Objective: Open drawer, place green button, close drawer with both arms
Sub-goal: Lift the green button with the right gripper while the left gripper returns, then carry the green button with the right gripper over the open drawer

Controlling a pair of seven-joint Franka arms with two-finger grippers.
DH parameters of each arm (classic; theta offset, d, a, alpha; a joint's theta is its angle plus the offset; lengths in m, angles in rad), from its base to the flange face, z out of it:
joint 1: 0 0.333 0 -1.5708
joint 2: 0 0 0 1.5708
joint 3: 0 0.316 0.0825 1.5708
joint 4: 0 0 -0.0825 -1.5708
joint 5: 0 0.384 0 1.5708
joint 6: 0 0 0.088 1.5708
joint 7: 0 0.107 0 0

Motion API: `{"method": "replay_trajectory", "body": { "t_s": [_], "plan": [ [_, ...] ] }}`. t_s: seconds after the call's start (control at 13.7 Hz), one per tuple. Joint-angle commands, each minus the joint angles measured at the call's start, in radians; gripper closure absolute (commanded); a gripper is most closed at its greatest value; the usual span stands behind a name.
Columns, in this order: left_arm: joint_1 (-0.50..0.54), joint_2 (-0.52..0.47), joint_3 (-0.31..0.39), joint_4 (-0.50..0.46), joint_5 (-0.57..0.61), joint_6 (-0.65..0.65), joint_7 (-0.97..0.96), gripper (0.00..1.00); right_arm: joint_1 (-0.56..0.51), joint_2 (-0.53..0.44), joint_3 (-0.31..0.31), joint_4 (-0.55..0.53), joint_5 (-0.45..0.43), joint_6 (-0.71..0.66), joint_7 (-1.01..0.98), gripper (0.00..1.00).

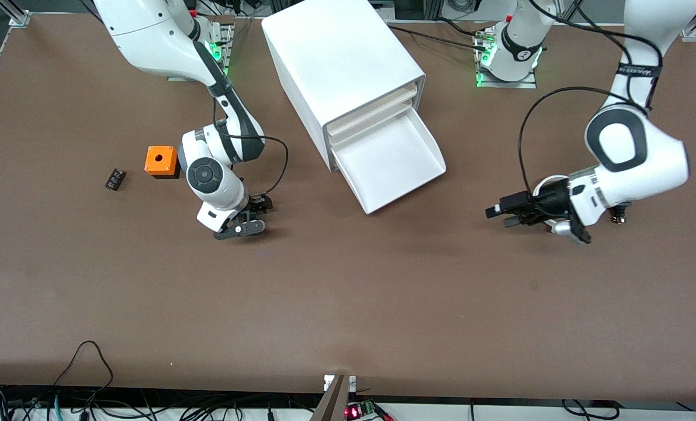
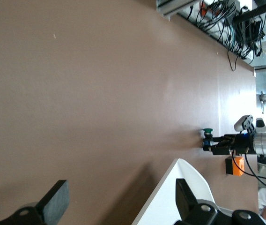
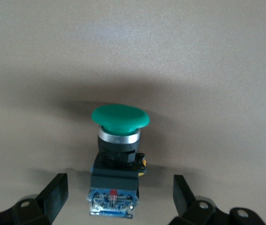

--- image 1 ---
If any black hanging cable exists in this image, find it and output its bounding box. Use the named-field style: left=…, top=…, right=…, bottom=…
left=561, top=399, right=621, bottom=421

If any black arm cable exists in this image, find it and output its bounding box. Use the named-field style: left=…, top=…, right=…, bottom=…
left=212, top=88, right=290, bottom=197
left=518, top=0, right=665, bottom=202

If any circuit board with red display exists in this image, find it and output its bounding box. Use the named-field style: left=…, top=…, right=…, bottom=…
left=345, top=399, right=395, bottom=421

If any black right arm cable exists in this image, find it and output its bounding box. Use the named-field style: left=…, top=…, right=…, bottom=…
left=212, top=88, right=290, bottom=197

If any black cable across table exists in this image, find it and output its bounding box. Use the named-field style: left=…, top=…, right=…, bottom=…
left=383, top=23, right=494, bottom=53

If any black cable strap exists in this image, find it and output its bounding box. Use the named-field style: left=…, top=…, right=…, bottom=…
left=618, top=63, right=664, bottom=78

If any black looped cable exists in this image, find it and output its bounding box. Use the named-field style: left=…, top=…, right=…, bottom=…
left=53, top=341, right=115, bottom=410

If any white semicircular clamp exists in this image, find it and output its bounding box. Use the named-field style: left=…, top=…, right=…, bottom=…
left=533, top=174, right=572, bottom=197

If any orange button enclosure box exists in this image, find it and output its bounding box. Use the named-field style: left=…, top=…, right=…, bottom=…
left=144, top=145, right=182, bottom=180

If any brown mounting bar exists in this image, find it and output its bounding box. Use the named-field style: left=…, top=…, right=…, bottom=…
left=310, top=374, right=351, bottom=421

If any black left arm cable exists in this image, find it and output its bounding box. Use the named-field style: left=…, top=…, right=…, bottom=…
left=518, top=0, right=665, bottom=202

